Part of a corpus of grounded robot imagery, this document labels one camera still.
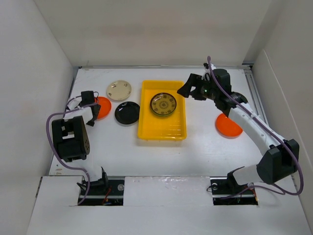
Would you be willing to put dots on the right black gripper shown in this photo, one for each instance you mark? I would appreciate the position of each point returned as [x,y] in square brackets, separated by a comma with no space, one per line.
[194,80]

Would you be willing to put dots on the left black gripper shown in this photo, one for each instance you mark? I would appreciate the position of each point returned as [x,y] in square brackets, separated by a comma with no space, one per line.
[92,121]

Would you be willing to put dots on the orange plate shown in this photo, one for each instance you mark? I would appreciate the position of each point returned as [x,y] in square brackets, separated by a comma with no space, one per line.
[103,107]
[226,127]

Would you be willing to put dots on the beige patterned plate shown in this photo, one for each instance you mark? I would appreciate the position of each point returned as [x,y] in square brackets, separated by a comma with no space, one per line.
[119,90]

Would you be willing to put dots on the brown gold patterned plate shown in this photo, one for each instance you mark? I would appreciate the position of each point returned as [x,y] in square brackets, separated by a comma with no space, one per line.
[163,104]

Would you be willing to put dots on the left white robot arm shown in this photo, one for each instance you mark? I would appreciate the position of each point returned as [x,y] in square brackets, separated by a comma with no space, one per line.
[70,142]

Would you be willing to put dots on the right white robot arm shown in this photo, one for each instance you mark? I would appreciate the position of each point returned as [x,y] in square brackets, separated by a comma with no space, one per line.
[279,155]

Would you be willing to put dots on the yellow plastic bin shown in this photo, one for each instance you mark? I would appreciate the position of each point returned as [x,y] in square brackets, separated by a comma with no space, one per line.
[153,127]

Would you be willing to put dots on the black plate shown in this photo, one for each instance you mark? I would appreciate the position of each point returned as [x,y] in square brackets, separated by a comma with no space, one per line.
[127,113]

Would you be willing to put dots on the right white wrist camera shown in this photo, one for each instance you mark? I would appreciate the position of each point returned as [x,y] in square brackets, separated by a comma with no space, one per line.
[209,68]

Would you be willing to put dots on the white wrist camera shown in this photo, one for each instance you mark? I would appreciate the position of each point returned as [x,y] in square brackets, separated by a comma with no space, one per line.
[73,104]
[209,68]

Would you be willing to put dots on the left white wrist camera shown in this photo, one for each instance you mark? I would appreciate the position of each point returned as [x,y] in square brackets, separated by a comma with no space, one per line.
[73,104]

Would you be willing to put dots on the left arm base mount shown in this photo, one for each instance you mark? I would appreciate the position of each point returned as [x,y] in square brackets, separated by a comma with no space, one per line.
[111,194]

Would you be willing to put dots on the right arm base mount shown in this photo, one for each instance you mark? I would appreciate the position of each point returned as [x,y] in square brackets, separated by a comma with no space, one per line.
[224,195]

